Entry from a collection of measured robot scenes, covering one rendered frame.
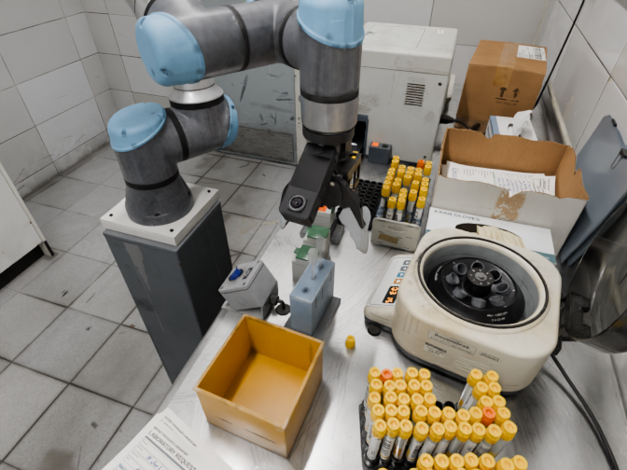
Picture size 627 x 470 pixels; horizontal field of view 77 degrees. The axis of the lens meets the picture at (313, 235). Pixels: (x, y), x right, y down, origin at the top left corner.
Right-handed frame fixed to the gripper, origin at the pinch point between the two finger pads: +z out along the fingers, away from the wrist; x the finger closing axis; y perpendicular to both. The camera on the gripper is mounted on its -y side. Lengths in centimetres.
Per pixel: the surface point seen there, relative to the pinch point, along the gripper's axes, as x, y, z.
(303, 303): -0.6, -8.0, 6.0
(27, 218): 171, 37, 76
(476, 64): -13, 97, -3
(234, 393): 4.7, -22.0, 14.3
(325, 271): -1.3, -0.9, 5.2
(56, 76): 242, 127, 46
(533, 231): -34.4, 29.4, 8.2
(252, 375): 3.7, -18.3, 14.4
